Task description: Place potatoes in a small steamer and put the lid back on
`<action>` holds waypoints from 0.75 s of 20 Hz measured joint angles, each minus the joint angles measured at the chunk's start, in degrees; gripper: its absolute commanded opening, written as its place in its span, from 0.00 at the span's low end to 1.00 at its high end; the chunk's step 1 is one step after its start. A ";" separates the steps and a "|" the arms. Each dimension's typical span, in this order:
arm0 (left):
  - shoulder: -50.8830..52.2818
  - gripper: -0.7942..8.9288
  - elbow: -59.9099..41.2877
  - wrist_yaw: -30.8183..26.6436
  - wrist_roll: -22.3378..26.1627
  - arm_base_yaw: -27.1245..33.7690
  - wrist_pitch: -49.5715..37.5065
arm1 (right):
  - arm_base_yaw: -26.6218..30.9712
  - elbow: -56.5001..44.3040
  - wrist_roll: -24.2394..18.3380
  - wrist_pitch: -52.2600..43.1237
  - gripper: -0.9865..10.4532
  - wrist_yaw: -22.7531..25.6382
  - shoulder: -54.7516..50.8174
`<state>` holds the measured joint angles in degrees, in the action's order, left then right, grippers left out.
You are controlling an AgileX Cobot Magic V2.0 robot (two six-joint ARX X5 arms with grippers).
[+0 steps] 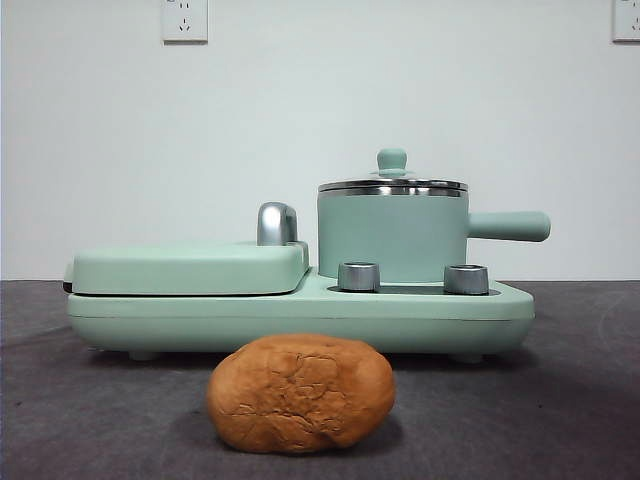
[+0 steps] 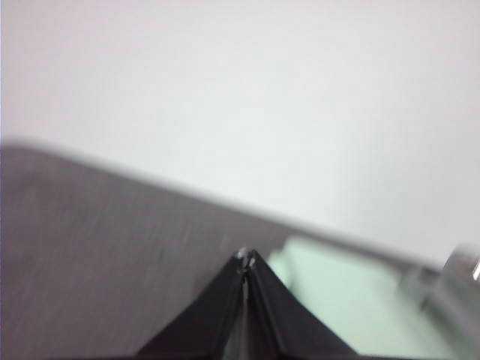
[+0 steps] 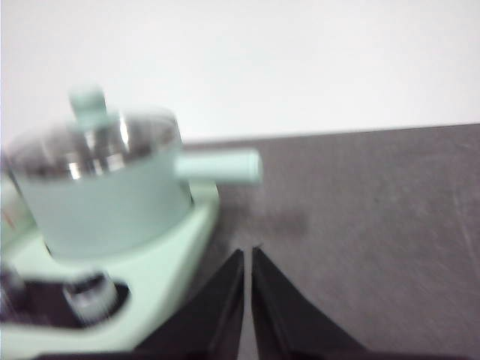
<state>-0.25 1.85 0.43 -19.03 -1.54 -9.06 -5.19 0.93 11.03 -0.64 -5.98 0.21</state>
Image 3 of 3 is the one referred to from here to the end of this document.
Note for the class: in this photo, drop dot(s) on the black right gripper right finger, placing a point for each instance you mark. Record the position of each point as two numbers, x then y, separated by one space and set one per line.
285 322

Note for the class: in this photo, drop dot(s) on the mint green breakfast machine base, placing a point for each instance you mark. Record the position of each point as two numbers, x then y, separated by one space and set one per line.
157 262

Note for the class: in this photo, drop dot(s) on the silver control knob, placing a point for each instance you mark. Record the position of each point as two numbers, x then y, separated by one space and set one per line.
90 298

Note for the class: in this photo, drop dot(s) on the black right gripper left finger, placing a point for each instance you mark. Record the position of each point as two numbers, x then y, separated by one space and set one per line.
210 322

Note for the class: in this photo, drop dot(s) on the glass lid with green knob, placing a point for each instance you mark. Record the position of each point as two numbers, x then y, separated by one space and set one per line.
88 105

